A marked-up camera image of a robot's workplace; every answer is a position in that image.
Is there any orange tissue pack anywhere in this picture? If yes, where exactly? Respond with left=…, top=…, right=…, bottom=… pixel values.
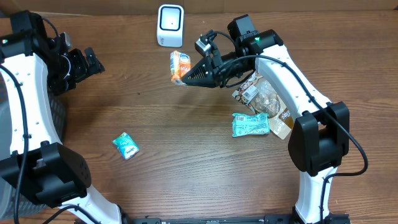
left=170, top=50, right=191, bottom=85

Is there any beige Pantree snack bag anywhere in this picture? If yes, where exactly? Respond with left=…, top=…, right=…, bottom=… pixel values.
left=232, top=72, right=294, bottom=139

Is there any teal snack packet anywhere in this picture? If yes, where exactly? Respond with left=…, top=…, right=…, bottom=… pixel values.
left=232, top=113, right=271, bottom=138

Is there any teal tissue pack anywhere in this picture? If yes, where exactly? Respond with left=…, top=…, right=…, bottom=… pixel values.
left=113, top=132, right=139, bottom=159

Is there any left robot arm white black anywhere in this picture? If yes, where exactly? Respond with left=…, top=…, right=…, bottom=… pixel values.
left=1, top=11, right=128, bottom=223

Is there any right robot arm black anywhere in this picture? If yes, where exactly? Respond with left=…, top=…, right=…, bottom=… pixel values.
left=182, top=15, right=350, bottom=223

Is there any white barcode scanner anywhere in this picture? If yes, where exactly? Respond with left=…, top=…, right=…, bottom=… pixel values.
left=157, top=4, right=185, bottom=48

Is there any cardboard backdrop panel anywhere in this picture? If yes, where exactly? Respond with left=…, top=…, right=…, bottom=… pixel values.
left=1, top=0, right=397, bottom=16

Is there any grey plastic mesh basket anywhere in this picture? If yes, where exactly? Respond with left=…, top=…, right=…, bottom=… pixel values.
left=1, top=78, right=67, bottom=220

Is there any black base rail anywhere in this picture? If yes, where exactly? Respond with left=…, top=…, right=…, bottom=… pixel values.
left=124, top=213, right=352, bottom=224

